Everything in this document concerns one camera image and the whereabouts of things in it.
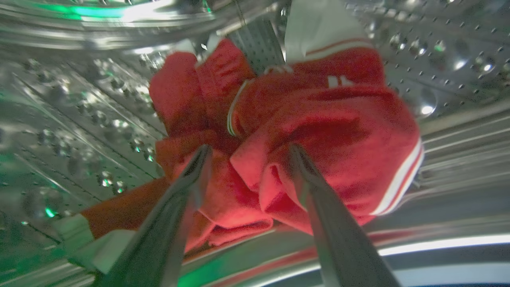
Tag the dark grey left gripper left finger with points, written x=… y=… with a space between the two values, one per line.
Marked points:
x=159 y=235

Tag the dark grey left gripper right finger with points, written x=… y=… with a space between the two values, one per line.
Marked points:
x=342 y=239

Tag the red and white garment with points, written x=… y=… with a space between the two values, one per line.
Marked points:
x=303 y=119

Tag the stainless steel washing machine drum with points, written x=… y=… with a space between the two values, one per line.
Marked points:
x=79 y=119

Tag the perforated grey drum paddle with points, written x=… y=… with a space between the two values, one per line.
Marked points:
x=259 y=46

